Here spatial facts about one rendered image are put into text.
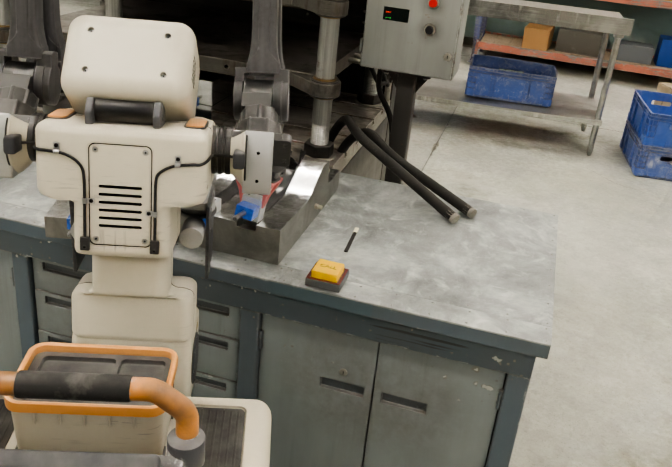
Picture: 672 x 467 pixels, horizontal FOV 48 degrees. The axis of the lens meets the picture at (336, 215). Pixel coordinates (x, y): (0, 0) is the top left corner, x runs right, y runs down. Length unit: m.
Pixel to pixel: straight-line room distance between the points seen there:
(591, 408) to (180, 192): 1.97
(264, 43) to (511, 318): 0.78
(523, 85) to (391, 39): 3.08
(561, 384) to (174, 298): 1.85
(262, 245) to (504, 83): 3.86
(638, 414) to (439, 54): 1.45
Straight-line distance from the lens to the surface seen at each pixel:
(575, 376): 3.02
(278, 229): 1.71
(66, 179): 1.29
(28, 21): 1.48
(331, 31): 2.32
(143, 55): 1.29
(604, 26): 5.18
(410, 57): 2.41
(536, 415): 2.77
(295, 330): 1.81
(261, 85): 1.42
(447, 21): 2.37
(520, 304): 1.74
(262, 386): 1.94
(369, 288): 1.69
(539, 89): 5.43
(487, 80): 5.42
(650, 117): 5.14
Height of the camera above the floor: 1.65
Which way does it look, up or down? 25 degrees down
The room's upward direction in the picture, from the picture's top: 6 degrees clockwise
